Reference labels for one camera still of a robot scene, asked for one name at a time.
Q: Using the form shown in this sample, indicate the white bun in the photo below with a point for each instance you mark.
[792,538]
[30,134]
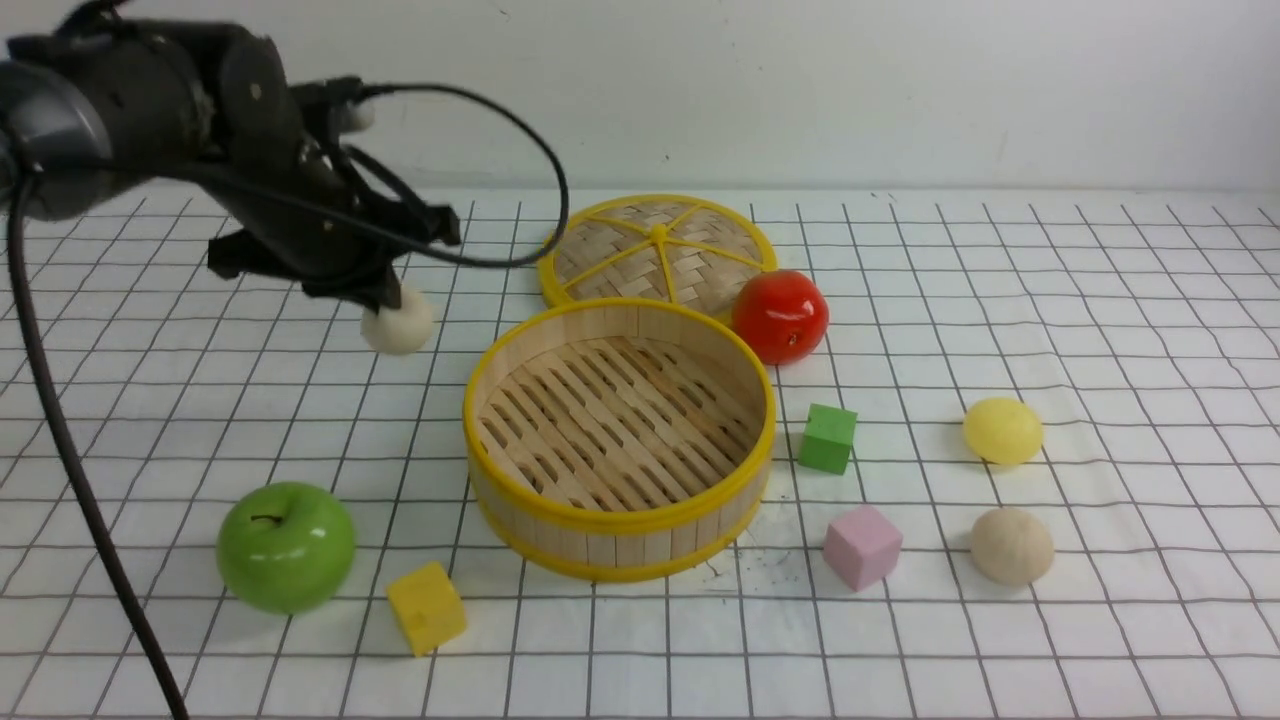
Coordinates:
[402,330]

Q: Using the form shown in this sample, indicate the woven bamboo steamer lid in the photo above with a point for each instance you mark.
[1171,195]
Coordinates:
[672,248]

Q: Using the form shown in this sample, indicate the red tomato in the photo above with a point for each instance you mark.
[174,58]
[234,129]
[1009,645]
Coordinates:
[781,316]

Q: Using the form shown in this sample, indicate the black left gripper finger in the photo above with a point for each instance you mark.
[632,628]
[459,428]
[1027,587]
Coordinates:
[375,286]
[403,212]

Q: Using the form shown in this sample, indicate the yellow foam cube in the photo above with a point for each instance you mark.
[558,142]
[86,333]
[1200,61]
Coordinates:
[428,609]

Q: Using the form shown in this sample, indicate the white grid tablecloth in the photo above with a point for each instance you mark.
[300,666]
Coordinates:
[1143,332]

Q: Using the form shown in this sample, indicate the yellow bun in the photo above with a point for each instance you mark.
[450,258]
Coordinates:
[1003,430]

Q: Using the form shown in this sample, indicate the green apple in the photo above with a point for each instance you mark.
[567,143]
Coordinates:
[286,548]

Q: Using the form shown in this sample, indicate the pink foam cube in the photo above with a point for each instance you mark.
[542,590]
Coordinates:
[862,546]

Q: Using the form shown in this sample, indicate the green foam cube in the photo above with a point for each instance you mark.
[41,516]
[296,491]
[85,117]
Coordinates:
[828,437]

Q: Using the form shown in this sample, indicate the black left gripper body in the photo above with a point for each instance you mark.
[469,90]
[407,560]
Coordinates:
[275,137]

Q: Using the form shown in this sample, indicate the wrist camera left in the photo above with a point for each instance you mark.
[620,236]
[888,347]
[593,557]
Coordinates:
[343,100]

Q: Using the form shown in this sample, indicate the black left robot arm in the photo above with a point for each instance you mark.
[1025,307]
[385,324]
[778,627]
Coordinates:
[213,96]

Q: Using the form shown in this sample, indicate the bamboo steamer tray yellow rim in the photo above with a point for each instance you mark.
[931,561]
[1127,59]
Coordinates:
[619,440]

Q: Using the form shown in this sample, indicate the beige bun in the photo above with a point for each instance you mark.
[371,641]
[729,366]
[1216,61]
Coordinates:
[1011,547]

